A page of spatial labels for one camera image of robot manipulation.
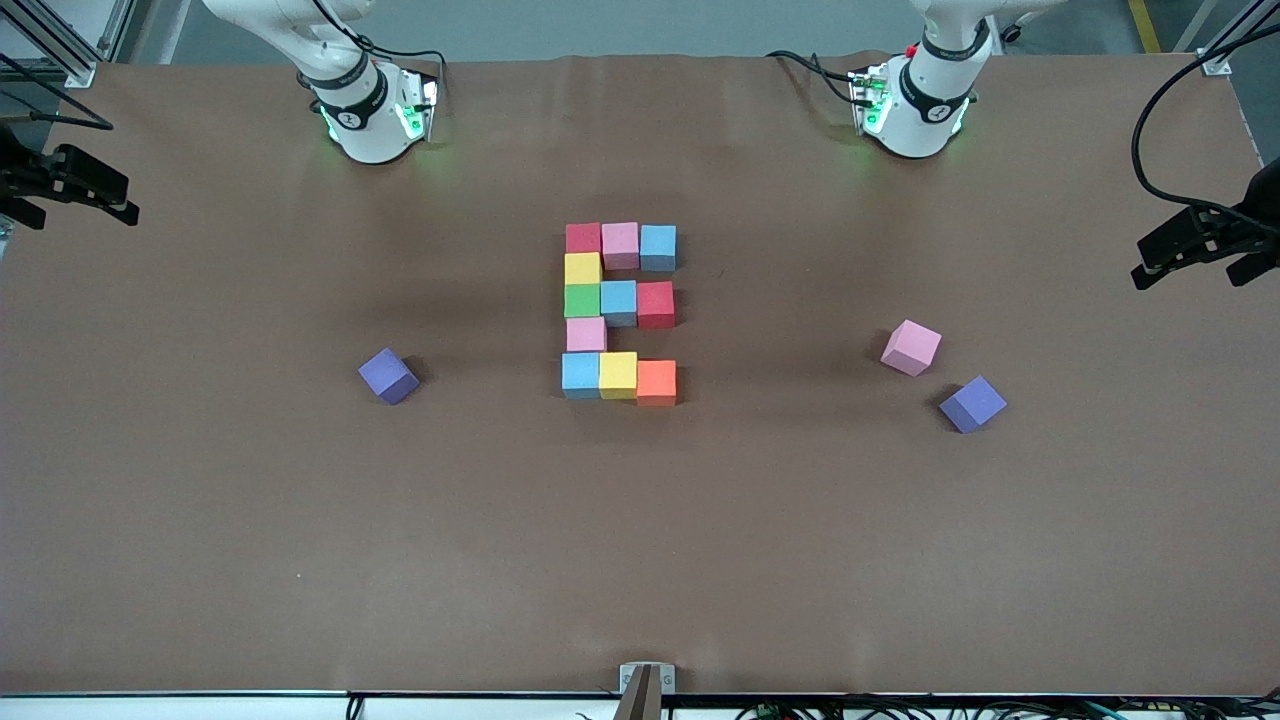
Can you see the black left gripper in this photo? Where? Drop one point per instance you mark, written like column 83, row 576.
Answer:
column 1262, row 203

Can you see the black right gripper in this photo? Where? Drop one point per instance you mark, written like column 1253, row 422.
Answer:
column 14, row 172

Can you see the red foam cube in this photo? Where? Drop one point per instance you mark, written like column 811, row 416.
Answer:
column 584, row 239
column 656, row 304

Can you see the yellow foam cube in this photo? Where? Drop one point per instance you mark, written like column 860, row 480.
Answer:
column 584, row 269
column 619, row 375

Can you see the green foam cube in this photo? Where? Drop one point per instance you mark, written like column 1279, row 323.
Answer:
column 583, row 301

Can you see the pink foam cube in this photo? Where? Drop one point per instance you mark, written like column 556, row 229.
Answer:
column 911, row 347
column 621, row 246
column 587, row 334

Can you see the light blue foam cube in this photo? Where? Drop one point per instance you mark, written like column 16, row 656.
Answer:
column 658, row 247
column 619, row 303
column 581, row 375

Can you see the orange foam cube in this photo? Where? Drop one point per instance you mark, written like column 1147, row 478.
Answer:
column 657, row 382

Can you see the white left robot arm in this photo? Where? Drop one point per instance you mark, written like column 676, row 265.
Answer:
column 935, row 90

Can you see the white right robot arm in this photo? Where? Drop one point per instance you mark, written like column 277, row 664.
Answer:
column 350, row 100

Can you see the purple foam cube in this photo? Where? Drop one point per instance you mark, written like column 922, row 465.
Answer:
column 388, row 376
column 973, row 404

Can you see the base connector box green light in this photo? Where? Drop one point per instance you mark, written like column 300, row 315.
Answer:
column 870, row 100
column 418, row 105

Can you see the brown table mat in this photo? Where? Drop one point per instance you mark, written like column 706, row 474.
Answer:
column 200, row 580

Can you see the aluminium frame post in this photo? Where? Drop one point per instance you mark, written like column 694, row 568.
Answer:
column 1235, row 35
column 50, row 35

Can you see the metal mount bracket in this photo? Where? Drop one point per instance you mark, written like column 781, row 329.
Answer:
column 628, row 676

